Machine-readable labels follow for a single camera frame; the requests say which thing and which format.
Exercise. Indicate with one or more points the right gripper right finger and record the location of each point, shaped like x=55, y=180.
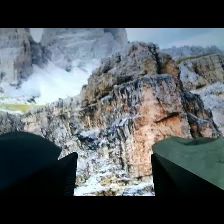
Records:
x=170, y=181

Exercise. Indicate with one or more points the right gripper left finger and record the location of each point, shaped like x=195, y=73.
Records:
x=63, y=180

